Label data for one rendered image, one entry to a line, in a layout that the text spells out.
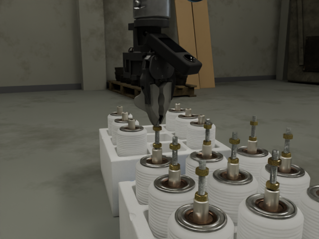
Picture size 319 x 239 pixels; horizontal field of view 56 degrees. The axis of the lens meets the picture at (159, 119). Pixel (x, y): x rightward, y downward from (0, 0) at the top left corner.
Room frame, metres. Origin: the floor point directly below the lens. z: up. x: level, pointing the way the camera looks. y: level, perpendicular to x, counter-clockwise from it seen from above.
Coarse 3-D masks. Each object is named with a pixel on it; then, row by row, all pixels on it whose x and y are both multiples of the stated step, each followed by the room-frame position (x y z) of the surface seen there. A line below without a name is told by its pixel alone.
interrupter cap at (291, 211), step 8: (248, 200) 0.44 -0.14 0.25; (256, 200) 0.44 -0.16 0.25; (280, 200) 0.44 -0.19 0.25; (288, 200) 0.44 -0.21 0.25; (248, 208) 0.42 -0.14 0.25; (256, 208) 0.41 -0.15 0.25; (264, 208) 0.42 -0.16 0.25; (280, 208) 0.42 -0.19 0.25; (288, 208) 0.41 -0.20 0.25; (296, 208) 0.41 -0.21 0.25; (264, 216) 0.39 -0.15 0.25; (272, 216) 0.39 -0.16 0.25; (280, 216) 0.39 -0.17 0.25; (288, 216) 0.39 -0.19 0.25
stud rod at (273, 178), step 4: (272, 152) 0.43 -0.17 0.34; (276, 152) 0.42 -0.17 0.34; (272, 156) 0.42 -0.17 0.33; (276, 156) 0.42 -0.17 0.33; (272, 168) 0.42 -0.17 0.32; (276, 168) 0.42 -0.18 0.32; (272, 172) 0.42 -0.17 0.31; (276, 172) 0.42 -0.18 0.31; (272, 176) 0.42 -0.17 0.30; (276, 176) 0.42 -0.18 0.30; (272, 180) 0.42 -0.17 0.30
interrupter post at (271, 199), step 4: (264, 188) 0.43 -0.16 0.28; (268, 188) 0.43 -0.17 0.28; (264, 192) 0.43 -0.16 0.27; (268, 192) 0.42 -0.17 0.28; (272, 192) 0.42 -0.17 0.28; (276, 192) 0.42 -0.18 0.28; (264, 196) 0.42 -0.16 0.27; (268, 196) 0.42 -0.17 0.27; (272, 196) 0.41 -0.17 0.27; (276, 196) 0.42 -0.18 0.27; (264, 200) 0.42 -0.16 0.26; (268, 200) 0.42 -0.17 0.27; (272, 200) 0.41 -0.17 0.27; (276, 200) 0.42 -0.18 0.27; (264, 204) 0.42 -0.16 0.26; (268, 204) 0.42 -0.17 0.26; (272, 204) 0.41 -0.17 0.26; (276, 204) 0.42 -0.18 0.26; (268, 208) 0.42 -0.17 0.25; (272, 208) 0.41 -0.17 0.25; (276, 208) 0.42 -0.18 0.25
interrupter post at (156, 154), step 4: (152, 148) 0.62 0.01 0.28; (160, 148) 0.62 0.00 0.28; (152, 152) 0.61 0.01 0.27; (156, 152) 0.61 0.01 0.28; (160, 152) 0.61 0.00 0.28; (152, 156) 0.62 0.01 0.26; (156, 156) 0.61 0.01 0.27; (160, 156) 0.61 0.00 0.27; (152, 160) 0.62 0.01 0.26; (156, 160) 0.61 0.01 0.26; (160, 160) 0.61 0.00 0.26
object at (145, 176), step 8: (136, 168) 0.60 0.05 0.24; (144, 168) 0.59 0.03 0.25; (152, 168) 0.58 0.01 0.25; (160, 168) 0.58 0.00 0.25; (168, 168) 0.58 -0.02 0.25; (136, 176) 0.60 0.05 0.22; (144, 176) 0.58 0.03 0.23; (152, 176) 0.57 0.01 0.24; (136, 184) 0.61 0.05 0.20; (144, 184) 0.58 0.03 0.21; (136, 192) 0.61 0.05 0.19; (144, 192) 0.58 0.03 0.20; (144, 200) 0.58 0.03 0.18
